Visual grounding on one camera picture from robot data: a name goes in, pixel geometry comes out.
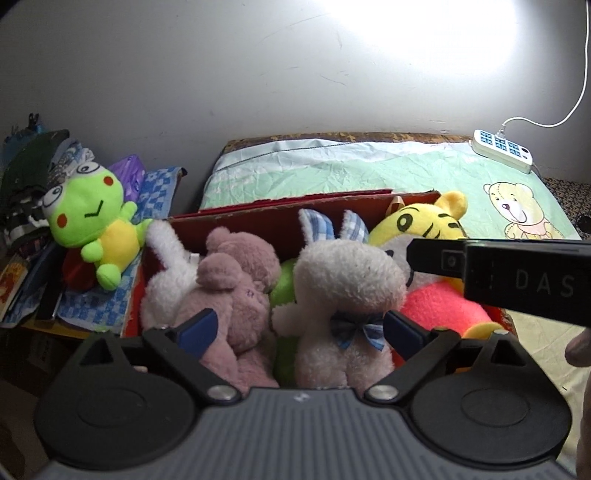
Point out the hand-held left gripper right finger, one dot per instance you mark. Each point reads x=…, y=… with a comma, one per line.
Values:
x=401, y=330

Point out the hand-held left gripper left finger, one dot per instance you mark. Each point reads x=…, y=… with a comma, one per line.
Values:
x=198, y=328

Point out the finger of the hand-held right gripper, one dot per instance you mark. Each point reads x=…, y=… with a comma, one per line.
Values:
x=436, y=258

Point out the yellow tiger plush toy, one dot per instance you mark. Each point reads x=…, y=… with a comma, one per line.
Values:
x=425, y=221

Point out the white fluffy plush toy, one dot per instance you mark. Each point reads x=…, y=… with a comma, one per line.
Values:
x=161, y=286

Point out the mauve teddy bear plush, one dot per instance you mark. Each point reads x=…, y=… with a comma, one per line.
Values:
x=240, y=286

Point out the plaid-eared rabbit plush toy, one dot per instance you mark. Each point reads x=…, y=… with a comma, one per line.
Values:
x=346, y=286

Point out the red cardboard box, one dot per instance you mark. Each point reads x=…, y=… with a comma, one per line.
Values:
x=258, y=214

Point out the person's right hand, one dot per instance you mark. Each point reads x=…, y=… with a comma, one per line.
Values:
x=582, y=350

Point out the white power strip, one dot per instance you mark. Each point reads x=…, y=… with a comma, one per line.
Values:
x=503, y=153

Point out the bear printed blanket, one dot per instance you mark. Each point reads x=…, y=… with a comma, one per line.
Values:
x=323, y=170

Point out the blue checkered cloth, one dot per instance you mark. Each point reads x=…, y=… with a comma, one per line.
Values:
x=157, y=189

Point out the green frog plush toy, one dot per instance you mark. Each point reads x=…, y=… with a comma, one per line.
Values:
x=87, y=217

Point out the brown cardboard box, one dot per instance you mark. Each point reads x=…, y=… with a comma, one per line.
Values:
x=37, y=360

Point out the purple package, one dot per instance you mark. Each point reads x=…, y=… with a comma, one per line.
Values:
x=131, y=173

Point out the stack of books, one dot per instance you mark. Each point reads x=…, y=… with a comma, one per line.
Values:
x=18, y=286

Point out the pile of clothes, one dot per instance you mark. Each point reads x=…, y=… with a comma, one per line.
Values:
x=27, y=161

